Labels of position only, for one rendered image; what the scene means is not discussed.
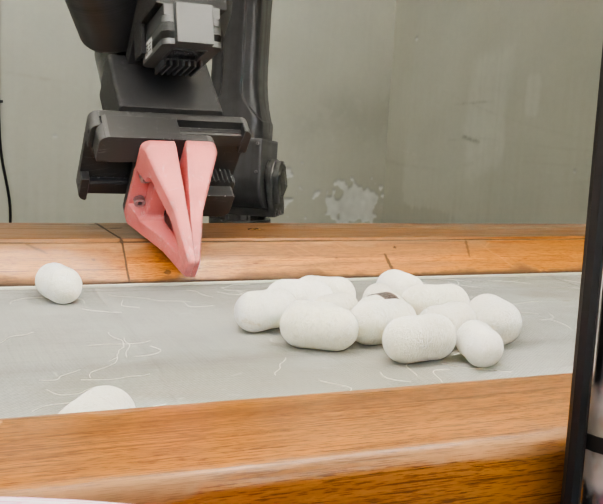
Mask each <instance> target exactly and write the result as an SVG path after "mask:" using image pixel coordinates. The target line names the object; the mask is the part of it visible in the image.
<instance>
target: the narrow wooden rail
mask: <svg viewBox="0 0 603 504"><path fill-rule="evenodd" d="M571 383H572V373H563V374H551V375H538V376H526V377H513V378H501V379H488V380H476V381H463V382H451V383H438V384H426V385H413V386H401V387H388V388H376V389H363V390H351V391H338V392H326V393H313V394H301V395H289V396H276V397H264V398H251V399H239V400H226V401H214V402H201V403H189V404H176V405H164V406H151V407H139V408H126V409H114V410H101V411H89V412H76V413H64V414H51V415H39V416H26V417H14V418H1V419H0V497H36V498H56V499H77V500H90V501H102V502H115V503H127V504H560V500H561V489H562V479H563V469H564V459H565V448H566V437H567V426H568V416H569V405H570V394H571Z"/></svg>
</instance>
